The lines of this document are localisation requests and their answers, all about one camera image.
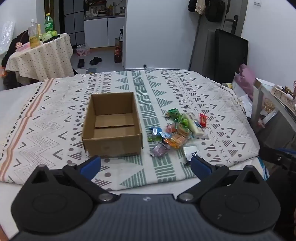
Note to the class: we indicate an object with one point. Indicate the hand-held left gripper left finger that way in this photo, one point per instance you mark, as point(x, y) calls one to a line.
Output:
point(91, 165)

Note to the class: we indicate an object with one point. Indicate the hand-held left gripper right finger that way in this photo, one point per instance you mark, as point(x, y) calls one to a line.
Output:
point(200, 166)

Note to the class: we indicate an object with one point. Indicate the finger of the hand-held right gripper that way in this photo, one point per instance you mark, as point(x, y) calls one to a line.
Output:
point(270, 155)

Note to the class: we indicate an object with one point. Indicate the black and white packet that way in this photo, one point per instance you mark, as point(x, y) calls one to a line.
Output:
point(191, 151)

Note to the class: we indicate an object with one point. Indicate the brown cardboard box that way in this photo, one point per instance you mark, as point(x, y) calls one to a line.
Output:
point(108, 146)

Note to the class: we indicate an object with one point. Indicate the orange cracker packet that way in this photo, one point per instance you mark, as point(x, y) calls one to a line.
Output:
point(177, 141)

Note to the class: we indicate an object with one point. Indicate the green label pastry packet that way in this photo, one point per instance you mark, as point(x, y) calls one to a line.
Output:
point(182, 131)

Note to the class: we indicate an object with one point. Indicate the white long snack packet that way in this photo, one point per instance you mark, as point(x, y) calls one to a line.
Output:
point(194, 126)

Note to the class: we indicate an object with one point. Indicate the purple snack packet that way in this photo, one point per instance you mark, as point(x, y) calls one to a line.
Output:
point(159, 150)

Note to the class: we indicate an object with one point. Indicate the blue snack packet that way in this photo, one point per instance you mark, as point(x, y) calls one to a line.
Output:
point(164, 136)

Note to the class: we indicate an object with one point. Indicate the red snack packet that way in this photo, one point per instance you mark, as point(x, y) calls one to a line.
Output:
point(203, 119)

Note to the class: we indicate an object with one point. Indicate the pink snack packet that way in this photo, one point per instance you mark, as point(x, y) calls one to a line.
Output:
point(170, 128)

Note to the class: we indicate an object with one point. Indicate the green snack packet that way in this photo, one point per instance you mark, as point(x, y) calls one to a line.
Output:
point(182, 120)
point(173, 113)

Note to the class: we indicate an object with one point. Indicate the small light green packet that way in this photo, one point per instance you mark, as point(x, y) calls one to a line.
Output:
point(153, 138)

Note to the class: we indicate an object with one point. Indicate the blue candy packet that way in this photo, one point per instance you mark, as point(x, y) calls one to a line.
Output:
point(154, 130)

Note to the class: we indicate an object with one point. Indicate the blue striped cloth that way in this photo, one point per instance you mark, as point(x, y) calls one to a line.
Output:
point(263, 166)

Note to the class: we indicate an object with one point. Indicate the white side table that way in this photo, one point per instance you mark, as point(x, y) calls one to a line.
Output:
point(266, 104)

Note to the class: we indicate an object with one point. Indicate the white plastic bag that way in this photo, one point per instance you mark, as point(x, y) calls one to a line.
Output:
point(240, 92)

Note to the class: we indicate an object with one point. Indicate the pink cloth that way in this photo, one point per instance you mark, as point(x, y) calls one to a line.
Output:
point(247, 78)

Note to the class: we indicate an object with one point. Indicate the white bed sheet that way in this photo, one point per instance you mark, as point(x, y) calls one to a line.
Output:
point(16, 99)

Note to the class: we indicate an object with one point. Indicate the black shoe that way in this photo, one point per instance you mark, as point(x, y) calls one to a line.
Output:
point(96, 60)
point(81, 62)

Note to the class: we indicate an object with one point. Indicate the black chair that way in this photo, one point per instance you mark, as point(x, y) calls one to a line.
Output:
point(231, 55)

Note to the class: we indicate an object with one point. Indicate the large dark sauce bottle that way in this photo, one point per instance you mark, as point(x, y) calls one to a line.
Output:
point(118, 54)

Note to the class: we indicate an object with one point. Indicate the pink pack of water bottles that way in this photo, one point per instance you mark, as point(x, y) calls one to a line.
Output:
point(82, 51)

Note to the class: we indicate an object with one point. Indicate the table with dotted tablecloth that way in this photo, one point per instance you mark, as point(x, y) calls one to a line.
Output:
point(39, 58)

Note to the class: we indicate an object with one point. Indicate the spray bottle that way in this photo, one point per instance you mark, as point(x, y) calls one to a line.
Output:
point(120, 37)

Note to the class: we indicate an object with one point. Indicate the white kitchen cabinet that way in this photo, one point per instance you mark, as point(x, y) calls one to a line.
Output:
point(104, 31)

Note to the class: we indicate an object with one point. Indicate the pink box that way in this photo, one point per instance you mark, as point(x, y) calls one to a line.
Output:
point(23, 47)

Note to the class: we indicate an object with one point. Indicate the green pack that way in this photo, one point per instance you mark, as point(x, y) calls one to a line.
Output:
point(47, 36)

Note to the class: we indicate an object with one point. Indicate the dark clothes pile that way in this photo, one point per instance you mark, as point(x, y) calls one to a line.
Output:
point(9, 53)

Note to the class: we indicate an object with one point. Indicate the clear bottle yellow liquid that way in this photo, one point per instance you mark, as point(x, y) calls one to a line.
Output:
point(33, 34)

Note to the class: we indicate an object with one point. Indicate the black grid glass door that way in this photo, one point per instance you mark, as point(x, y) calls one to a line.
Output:
point(69, 20)

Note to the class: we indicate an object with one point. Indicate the green plastic bottle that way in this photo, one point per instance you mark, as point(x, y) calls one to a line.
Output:
point(48, 23)

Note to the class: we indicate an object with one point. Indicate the black hanging bag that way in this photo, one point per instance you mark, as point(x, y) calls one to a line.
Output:
point(215, 10)

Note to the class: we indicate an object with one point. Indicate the beige hanging garment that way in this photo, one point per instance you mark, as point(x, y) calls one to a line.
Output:
point(200, 7)

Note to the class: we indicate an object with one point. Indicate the black hanging jacket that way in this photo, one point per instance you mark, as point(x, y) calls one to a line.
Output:
point(192, 5)

